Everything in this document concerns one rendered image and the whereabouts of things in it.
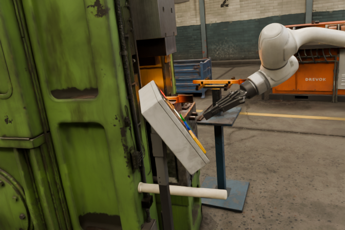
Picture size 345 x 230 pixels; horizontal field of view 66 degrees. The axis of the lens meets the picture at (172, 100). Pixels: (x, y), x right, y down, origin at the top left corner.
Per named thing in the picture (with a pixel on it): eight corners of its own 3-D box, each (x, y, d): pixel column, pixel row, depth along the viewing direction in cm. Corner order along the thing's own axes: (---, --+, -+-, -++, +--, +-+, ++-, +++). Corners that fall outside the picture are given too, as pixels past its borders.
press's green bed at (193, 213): (203, 216, 204) (199, 160, 192) (193, 255, 170) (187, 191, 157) (137, 208, 220) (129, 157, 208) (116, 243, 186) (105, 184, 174)
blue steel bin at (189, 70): (213, 88, 607) (211, 56, 588) (204, 98, 536) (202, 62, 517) (165, 89, 651) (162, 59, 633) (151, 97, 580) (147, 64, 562)
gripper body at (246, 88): (260, 96, 110) (241, 108, 110) (250, 92, 118) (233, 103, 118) (252, 81, 108) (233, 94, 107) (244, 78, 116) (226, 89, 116)
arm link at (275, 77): (256, 80, 120) (253, 60, 111) (285, 62, 121) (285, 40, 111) (272, 95, 113) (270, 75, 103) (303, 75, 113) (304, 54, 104)
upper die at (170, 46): (176, 51, 160) (175, 35, 157) (166, 55, 141) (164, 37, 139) (114, 56, 172) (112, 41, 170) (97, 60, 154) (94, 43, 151)
